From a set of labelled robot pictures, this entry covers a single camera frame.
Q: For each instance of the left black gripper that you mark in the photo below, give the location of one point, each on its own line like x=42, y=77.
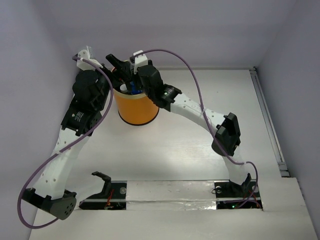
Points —
x=105, y=74

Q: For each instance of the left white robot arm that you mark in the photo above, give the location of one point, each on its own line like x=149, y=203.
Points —
x=93, y=93

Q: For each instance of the silver foil tape strip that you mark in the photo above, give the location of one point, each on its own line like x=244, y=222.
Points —
x=170, y=195

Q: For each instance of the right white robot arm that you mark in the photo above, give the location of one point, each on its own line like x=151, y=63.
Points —
x=224, y=128

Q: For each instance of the orange cylindrical bin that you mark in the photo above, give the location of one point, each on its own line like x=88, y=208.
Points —
x=136, y=110

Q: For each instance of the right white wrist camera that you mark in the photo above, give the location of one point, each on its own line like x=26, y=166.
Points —
x=138, y=59

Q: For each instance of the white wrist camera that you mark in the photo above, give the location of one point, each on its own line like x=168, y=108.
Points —
x=86, y=54
x=138, y=59

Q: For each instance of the clear ribbed plastic bottle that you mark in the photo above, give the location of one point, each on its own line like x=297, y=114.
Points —
x=123, y=89

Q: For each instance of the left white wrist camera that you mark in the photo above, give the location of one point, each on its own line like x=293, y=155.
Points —
x=86, y=54

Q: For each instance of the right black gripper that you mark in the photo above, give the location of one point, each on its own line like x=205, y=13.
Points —
x=134, y=77

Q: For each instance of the blue label plastic bottle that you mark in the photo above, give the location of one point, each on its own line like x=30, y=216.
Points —
x=135, y=89

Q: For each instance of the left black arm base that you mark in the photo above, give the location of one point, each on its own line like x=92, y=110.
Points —
x=112, y=195

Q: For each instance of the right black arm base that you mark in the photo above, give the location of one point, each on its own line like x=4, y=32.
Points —
x=228, y=198

